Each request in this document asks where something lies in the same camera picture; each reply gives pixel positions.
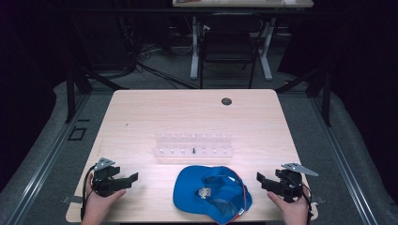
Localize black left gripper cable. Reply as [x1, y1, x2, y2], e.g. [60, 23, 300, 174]
[80, 164, 97, 221]

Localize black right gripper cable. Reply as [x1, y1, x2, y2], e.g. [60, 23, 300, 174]
[300, 183, 314, 225]

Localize black chair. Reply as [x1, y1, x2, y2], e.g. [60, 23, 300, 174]
[197, 12, 266, 90]

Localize person's left hand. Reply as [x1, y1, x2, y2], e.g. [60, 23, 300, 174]
[81, 173, 127, 225]

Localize black metal frame stand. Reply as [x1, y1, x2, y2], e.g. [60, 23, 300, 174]
[64, 18, 130, 125]
[275, 67, 333, 128]

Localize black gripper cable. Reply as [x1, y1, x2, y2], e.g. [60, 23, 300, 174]
[80, 164, 97, 221]
[300, 183, 314, 225]

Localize black floor cables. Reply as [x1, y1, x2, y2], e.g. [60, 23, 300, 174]
[118, 18, 199, 90]

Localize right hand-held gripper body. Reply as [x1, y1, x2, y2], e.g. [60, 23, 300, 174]
[274, 161, 319, 203]

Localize blue baseball cap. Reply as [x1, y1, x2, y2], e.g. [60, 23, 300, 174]
[172, 164, 253, 225]

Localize clear acrylic rack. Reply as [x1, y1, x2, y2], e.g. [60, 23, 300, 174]
[151, 132, 235, 159]

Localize person's right hand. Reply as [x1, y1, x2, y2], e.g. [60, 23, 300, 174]
[266, 187, 312, 225]

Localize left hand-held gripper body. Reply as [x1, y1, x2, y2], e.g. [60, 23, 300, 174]
[91, 157, 122, 198]

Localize black tape square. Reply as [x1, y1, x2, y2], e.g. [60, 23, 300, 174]
[67, 126, 88, 142]

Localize white-legged desk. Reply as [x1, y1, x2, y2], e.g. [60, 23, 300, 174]
[171, 0, 314, 83]

